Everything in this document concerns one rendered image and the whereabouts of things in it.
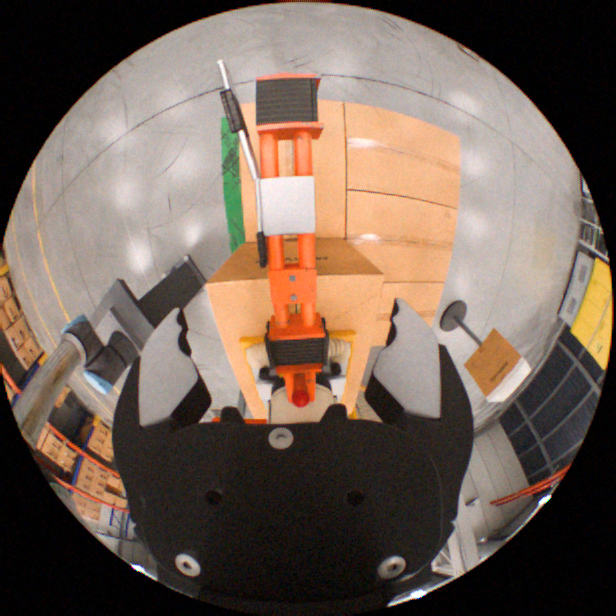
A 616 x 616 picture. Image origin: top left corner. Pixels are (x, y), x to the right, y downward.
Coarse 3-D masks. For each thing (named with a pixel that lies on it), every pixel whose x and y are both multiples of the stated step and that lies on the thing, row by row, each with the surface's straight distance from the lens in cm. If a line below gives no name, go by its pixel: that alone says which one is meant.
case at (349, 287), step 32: (256, 256) 59; (288, 256) 55; (320, 256) 55; (352, 256) 56; (224, 288) 44; (256, 288) 43; (320, 288) 43; (352, 288) 44; (224, 320) 49; (256, 320) 47; (352, 320) 49; (352, 384) 68; (256, 416) 83
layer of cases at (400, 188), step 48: (240, 144) 84; (288, 144) 81; (336, 144) 83; (384, 144) 90; (432, 144) 105; (336, 192) 80; (384, 192) 87; (432, 192) 100; (384, 240) 89; (432, 240) 103; (384, 288) 97; (432, 288) 113; (384, 336) 114
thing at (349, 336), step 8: (336, 336) 48; (344, 336) 49; (352, 336) 49; (352, 344) 51; (352, 352) 53; (328, 360) 52; (328, 368) 55; (336, 368) 52; (344, 368) 56; (328, 376) 57; (344, 392) 67
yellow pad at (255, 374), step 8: (264, 336) 49; (240, 344) 50; (248, 344) 49; (248, 368) 56; (264, 368) 53; (256, 376) 57; (264, 376) 53; (272, 376) 56; (280, 376) 57; (256, 392) 64; (264, 400) 67; (264, 408) 72
